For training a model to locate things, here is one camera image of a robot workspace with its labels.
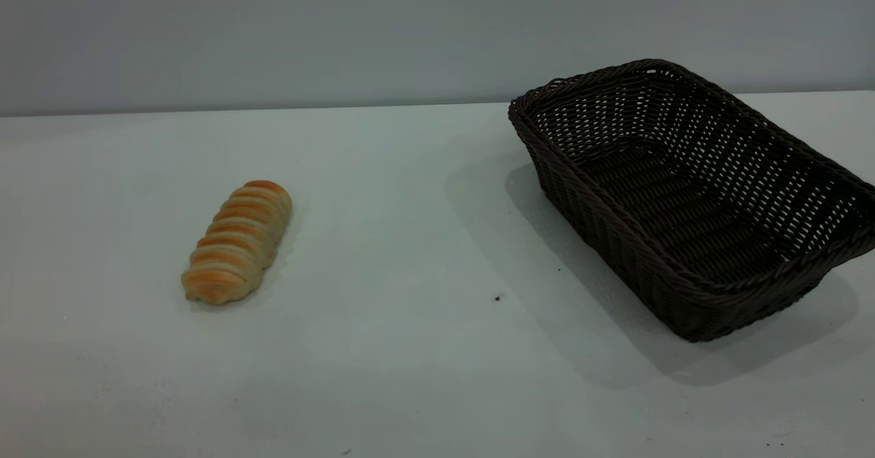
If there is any golden ridged bread loaf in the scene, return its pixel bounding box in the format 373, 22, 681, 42
180, 180, 293, 306

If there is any dark brown wicker basket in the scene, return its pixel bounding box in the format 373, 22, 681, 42
508, 59, 875, 343

